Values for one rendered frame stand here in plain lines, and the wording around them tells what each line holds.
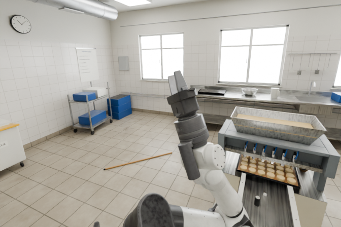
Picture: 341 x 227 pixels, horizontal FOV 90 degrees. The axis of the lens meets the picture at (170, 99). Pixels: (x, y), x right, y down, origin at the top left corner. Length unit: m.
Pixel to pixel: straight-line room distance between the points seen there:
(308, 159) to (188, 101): 1.21
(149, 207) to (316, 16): 4.52
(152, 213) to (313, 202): 1.29
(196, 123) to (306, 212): 1.33
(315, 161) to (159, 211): 1.23
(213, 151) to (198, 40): 4.24
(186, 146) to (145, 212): 0.20
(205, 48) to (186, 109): 4.14
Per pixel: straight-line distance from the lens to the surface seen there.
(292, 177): 1.59
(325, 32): 4.70
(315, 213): 1.69
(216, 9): 4.64
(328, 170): 1.50
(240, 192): 1.35
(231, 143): 1.53
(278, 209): 1.43
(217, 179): 0.57
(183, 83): 0.49
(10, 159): 3.77
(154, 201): 0.54
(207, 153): 0.48
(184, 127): 0.47
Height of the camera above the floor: 1.78
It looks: 15 degrees down
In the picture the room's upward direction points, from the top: 1 degrees counter-clockwise
